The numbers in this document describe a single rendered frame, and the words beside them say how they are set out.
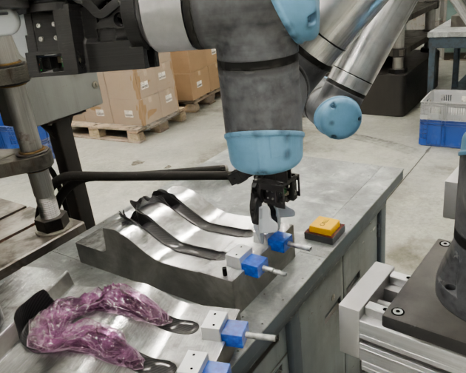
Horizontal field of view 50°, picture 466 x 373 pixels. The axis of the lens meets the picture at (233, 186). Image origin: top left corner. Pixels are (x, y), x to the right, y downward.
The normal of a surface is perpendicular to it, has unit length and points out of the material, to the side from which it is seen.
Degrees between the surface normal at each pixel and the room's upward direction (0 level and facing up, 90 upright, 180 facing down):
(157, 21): 97
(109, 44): 82
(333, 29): 104
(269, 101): 90
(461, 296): 72
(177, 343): 0
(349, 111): 90
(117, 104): 99
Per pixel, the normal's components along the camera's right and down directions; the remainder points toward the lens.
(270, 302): -0.11, -0.91
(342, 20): 0.07, 0.60
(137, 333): 0.36, -0.79
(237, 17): -0.25, 0.45
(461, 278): -0.88, -0.03
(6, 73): 0.32, 0.35
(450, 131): -0.55, 0.40
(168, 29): -0.15, 0.71
